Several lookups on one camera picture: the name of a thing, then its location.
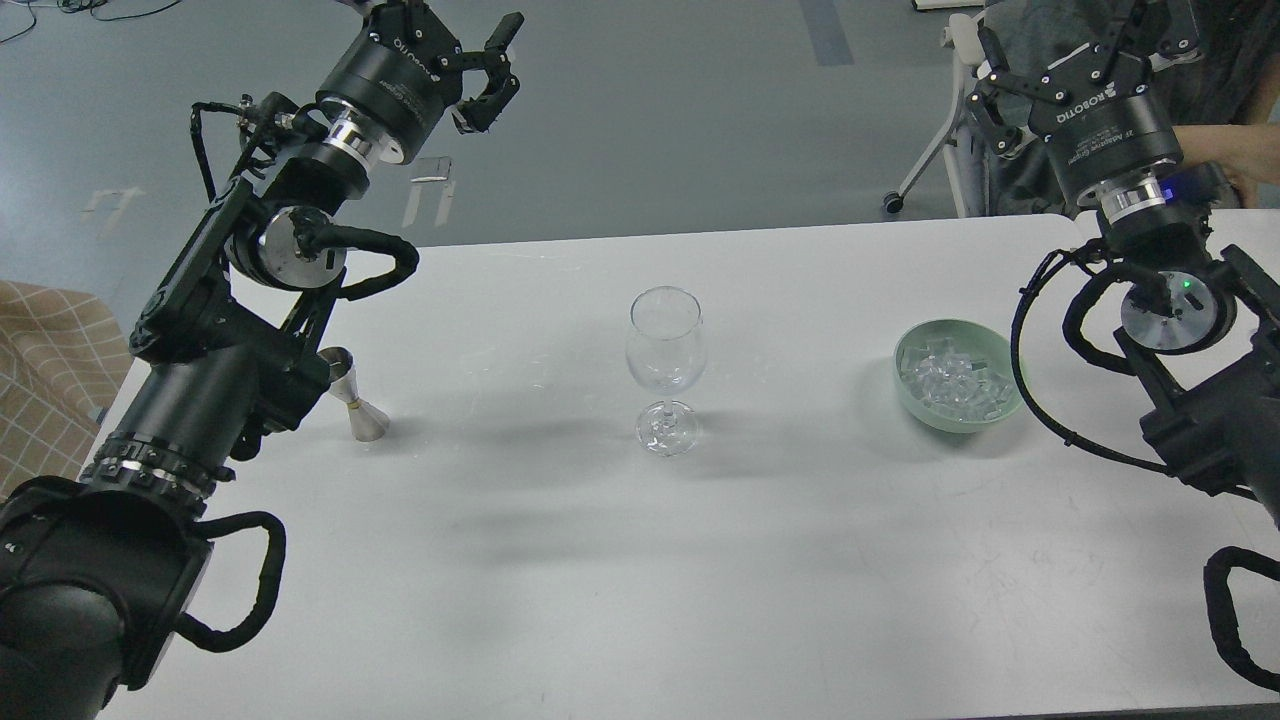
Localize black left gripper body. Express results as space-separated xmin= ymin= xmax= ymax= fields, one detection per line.
xmin=316 ymin=1 xmax=463 ymax=164

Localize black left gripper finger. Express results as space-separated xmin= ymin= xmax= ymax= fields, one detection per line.
xmin=436 ymin=12 xmax=525 ymax=135

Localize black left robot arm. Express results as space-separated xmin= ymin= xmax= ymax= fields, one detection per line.
xmin=3 ymin=1 xmax=524 ymax=719

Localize white office chair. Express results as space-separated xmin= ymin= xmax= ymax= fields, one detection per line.
xmin=882 ymin=10 xmax=992 ymax=218

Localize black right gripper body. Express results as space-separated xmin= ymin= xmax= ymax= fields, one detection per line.
xmin=1020 ymin=44 xmax=1183 ymax=213

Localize black floor cables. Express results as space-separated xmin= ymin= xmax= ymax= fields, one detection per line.
xmin=0 ymin=0 xmax=183 ymax=45

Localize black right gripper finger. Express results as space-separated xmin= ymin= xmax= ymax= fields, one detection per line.
xmin=1091 ymin=1 xmax=1203 ymax=83
xmin=966 ymin=26 xmax=1053 ymax=159

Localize person's bare hand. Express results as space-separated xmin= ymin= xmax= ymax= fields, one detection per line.
xmin=1219 ymin=123 xmax=1279 ymax=209

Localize clear wine glass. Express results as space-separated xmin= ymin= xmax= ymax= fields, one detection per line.
xmin=625 ymin=286 xmax=707 ymax=457

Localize dark grey jacket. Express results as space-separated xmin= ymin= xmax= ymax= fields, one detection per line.
xmin=966 ymin=1 xmax=1277 ymax=217

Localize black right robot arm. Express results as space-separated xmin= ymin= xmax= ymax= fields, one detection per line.
xmin=966 ymin=1 xmax=1277 ymax=515

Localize green bowl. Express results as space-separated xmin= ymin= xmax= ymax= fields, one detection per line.
xmin=890 ymin=318 xmax=1025 ymax=434

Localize beige checkered cloth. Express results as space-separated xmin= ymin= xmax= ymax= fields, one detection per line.
xmin=1 ymin=281 xmax=132 ymax=498

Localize steel cocktail jigger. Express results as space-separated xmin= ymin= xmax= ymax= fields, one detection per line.
xmin=317 ymin=346 xmax=390 ymax=443

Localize pile of clear ice cubes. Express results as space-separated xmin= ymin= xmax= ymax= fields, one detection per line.
xmin=897 ymin=336 xmax=1016 ymax=421

